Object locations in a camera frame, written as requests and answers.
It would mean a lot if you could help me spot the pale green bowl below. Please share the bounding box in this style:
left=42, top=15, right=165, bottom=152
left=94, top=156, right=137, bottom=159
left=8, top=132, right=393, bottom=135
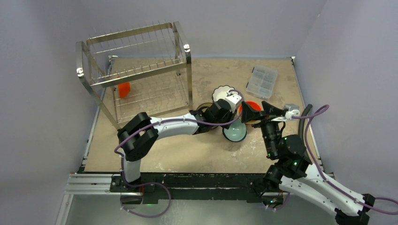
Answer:
left=222, top=119, right=247, bottom=143

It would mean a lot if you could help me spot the aluminium frame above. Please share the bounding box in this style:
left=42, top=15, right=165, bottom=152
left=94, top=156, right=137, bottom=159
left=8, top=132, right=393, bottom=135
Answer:
left=55, top=172, right=348, bottom=225

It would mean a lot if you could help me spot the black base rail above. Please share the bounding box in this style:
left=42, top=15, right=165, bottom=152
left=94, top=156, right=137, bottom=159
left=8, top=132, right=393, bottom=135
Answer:
left=110, top=172, right=279, bottom=204

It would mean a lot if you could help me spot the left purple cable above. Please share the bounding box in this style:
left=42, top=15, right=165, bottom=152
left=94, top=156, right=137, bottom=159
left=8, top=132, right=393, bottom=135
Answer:
left=114, top=89, right=246, bottom=187

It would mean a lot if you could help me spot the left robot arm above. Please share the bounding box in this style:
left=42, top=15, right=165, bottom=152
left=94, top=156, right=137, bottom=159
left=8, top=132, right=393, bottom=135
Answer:
left=117, top=97, right=242, bottom=192

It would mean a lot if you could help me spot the brown speckled bowl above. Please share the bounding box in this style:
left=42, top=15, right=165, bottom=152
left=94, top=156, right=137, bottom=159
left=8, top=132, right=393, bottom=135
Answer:
left=196, top=102, right=212, bottom=112

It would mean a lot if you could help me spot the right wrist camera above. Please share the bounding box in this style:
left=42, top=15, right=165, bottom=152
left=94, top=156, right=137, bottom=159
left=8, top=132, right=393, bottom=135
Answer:
left=271, top=104, right=301, bottom=122

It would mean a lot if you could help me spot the black hose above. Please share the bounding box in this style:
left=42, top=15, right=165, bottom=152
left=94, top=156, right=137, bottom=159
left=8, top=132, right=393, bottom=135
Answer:
left=298, top=104, right=313, bottom=137

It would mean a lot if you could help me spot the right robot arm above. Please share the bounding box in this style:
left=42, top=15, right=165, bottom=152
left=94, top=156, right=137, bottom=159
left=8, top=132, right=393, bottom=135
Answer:
left=241, top=101, right=375, bottom=225

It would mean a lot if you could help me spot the white fluted bowl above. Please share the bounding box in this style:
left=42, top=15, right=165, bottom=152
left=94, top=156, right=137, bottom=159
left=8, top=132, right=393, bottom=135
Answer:
left=212, top=85, right=234, bottom=102

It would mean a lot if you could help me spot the metal two-tier dish rack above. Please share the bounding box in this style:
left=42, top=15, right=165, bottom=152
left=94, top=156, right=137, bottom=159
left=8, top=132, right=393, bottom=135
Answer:
left=75, top=22, right=193, bottom=129

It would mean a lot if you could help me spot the clear plastic organizer box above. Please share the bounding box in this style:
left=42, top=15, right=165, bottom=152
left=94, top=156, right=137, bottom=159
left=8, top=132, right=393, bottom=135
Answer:
left=246, top=65, right=278, bottom=99

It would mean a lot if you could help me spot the red-orange bowl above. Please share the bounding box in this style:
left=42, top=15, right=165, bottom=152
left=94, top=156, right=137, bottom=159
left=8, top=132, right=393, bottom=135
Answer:
left=238, top=101, right=262, bottom=124
left=118, top=82, right=131, bottom=98

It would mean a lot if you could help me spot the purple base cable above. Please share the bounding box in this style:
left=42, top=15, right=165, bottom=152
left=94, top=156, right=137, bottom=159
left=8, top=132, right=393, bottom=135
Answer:
left=119, top=182, right=172, bottom=218

